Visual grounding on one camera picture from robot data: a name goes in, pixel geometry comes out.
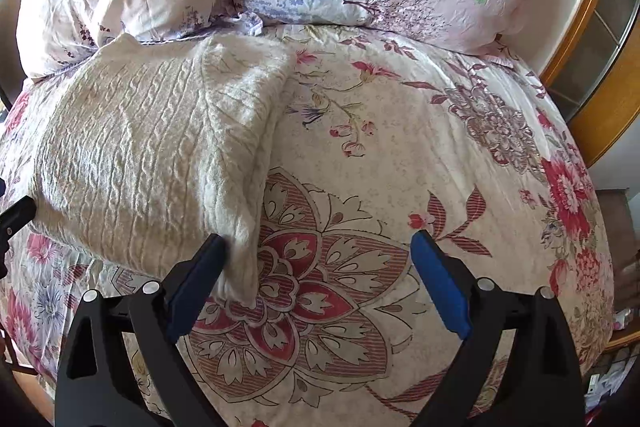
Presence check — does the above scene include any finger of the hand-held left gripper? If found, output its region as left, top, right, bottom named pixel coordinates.
left=0, top=196, right=38, bottom=280

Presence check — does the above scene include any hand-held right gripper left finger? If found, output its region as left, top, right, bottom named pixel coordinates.
left=54, top=234, right=228, bottom=427

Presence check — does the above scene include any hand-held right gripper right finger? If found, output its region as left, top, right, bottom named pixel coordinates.
left=410, top=229, right=586, bottom=427

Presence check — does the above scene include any cream cable knit sweater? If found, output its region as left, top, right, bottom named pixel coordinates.
left=30, top=32, right=296, bottom=308

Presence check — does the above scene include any floral bed sheet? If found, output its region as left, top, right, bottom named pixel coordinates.
left=0, top=24, right=616, bottom=427

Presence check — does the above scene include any brown wooden furniture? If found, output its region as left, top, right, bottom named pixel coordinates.
left=595, top=187, right=640, bottom=293

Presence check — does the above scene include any wooden glass door cabinet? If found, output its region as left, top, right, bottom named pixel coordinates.
left=540, top=0, right=640, bottom=168

